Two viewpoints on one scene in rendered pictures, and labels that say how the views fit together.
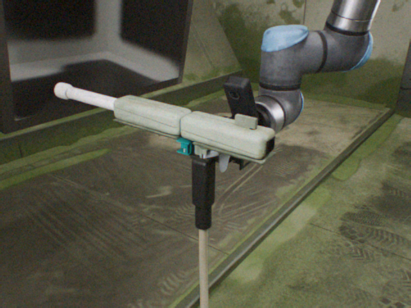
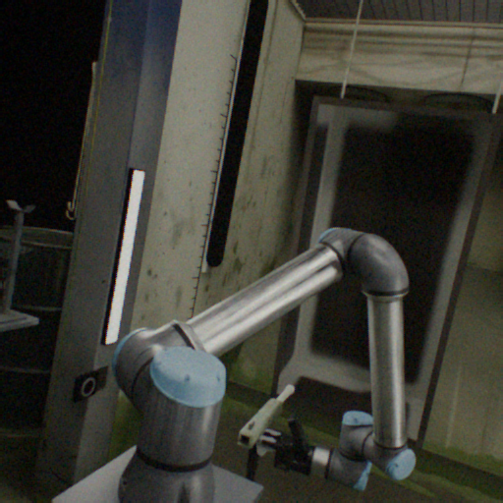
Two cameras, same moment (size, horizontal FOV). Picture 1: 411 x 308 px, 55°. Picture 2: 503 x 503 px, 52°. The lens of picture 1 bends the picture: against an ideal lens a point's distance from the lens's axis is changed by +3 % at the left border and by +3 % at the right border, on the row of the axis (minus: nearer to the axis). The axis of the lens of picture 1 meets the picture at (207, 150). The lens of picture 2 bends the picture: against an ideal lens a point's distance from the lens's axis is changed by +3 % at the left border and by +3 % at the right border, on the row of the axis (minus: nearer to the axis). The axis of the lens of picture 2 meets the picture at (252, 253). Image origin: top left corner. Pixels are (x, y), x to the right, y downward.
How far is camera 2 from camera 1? 1.58 m
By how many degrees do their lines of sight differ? 74
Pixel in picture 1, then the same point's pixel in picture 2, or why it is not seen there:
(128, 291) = not seen: outside the picture
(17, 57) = (349, 373)
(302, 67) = (351, 445)
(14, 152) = not seen: hidden behind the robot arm
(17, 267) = (267, 481)
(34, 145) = not seen: hidden behind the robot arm
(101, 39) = (421, 389)
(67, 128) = (425, 457)
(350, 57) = (377, 461)
